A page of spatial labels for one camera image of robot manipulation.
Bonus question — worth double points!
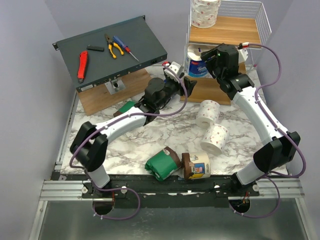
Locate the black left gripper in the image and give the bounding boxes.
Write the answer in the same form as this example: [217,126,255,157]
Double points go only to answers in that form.
[156,73,196,110]

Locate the blue paper towel roll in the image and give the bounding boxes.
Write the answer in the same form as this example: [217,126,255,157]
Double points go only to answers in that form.
[185,45,210,78]

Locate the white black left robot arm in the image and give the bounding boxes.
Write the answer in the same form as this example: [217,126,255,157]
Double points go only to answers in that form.
[69,75,197,198]

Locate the green wrapped roll near left arm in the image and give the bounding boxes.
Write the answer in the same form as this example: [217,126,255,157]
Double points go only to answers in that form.
[113,100,136,118]

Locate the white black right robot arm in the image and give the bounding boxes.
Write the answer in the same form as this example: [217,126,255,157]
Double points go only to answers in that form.
[200,43,301,196]

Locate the floral paper roll on shelf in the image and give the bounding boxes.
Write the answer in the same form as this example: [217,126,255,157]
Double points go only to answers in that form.
[191,0,221,29]

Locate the floral paper roll upper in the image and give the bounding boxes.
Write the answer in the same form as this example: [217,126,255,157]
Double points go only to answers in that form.
[195,100,220,129]

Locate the floral paper roll lower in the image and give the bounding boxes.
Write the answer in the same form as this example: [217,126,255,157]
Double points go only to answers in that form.
[200,124,230,156]

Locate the cream cartoon wrapped roll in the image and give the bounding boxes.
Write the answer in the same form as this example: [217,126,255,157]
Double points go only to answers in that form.
[181,151,211,180]

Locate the green brown wrapped roll front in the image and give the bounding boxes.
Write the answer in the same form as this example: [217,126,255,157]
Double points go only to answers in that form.
[144,146,182,182]

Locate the blue red screwdriver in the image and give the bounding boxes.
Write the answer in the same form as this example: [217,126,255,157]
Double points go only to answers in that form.
[112,35,139,61]

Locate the wooden board under chassis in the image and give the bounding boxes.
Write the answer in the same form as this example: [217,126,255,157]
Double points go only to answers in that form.
[77,69,152,116]

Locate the dark grey rack server chassis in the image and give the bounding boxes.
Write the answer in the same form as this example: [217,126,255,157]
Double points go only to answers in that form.
[53,16,168,93]

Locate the black bit holder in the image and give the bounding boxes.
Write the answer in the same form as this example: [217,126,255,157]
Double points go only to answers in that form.
[86,45,105,52]

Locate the red utility knife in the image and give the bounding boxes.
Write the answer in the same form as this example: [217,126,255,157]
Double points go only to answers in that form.
[77,50,89,83]

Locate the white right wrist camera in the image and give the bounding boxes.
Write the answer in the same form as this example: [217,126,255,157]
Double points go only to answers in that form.
[237,47,249,64]

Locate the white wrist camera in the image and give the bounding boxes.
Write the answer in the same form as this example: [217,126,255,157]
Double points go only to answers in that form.
[162,61,183,78]
[237,47,249,64]

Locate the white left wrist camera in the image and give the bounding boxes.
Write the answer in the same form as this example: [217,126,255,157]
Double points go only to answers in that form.
[162,61,183,78]

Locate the white wire wooden shelf rack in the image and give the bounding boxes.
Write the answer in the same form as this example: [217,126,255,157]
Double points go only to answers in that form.
[185,0,272,105]

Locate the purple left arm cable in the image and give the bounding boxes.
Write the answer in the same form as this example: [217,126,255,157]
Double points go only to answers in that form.
[68,62,190,221]

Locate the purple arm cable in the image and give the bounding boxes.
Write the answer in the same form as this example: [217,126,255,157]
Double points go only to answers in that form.
[68,62,190,221]
[232,41,308,219]

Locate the yellow handled pliers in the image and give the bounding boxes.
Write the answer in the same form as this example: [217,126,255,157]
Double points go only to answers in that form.
[104,34,125,59]

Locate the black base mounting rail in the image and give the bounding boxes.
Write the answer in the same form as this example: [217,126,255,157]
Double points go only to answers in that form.
[50,172,259,209]

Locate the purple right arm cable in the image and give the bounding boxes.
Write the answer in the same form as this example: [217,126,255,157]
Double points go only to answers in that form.
[232,41,308,219]

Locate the aluminium extrusion rail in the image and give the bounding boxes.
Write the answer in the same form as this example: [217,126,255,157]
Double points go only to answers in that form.
[40,174,305,201]

